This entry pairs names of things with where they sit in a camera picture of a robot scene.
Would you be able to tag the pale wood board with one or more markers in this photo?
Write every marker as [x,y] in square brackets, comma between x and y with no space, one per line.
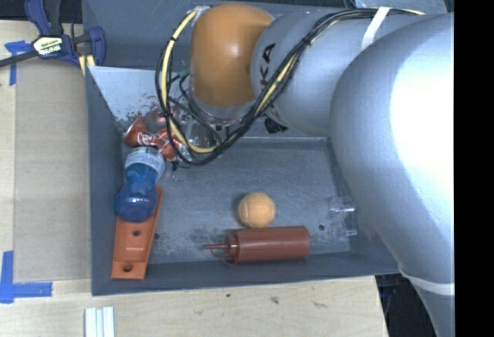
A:
[50,173]

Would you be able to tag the clear glass piece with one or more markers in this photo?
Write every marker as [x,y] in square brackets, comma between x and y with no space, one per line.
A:
[344,212]

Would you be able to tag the orange flat block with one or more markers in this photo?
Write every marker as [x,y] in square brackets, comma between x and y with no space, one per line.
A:
[133,247]

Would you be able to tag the grey metal bin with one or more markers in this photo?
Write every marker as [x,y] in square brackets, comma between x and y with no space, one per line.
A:
[270,173]

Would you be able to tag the orange ball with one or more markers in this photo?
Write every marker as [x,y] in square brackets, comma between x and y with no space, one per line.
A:
[256,209]

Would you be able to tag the crushed red drink can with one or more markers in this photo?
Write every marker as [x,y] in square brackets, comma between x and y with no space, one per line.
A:
[143,137]

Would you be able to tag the blue plastic bottle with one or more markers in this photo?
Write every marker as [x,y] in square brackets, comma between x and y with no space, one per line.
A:
[138,189]

